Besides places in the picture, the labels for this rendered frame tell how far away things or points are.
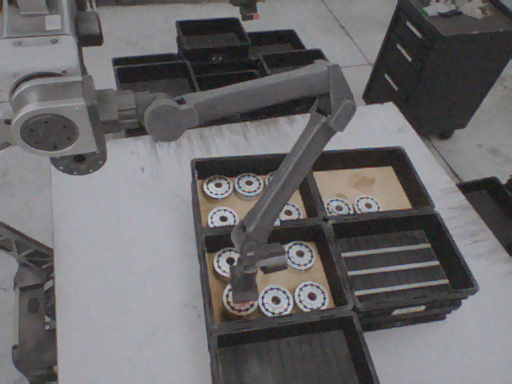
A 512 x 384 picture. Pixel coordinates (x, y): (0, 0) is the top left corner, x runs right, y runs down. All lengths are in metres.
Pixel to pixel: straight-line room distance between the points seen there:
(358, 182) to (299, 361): 0.71
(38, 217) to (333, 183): 1.64
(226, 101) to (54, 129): 0.32
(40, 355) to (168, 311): 0.68
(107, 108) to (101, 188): 0.92
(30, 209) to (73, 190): 0.93
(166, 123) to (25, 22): 0.34
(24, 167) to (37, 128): 2.03
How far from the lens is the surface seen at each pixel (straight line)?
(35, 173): 2.81
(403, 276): 1.48
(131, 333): 1.42
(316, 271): 1.39
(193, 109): 0.84
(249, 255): 1.01
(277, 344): 1.27
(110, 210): 1.66
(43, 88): 0.86
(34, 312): 2.05
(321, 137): 0.97
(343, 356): 1.31
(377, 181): 1.69
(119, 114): 0.84
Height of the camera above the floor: 2.02
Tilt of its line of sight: 50 degrees down
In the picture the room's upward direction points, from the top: 10 degrees clockwise
